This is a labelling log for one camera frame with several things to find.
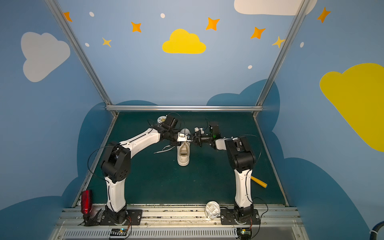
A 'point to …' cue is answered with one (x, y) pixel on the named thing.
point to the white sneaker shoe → (183, 150)
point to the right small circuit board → (244, 233)
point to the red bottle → (86, 201)
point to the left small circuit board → (119, 232)
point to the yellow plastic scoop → (263, 184)
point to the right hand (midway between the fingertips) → (186, 138)
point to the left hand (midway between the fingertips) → (182, 136)
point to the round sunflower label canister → (161, 119)
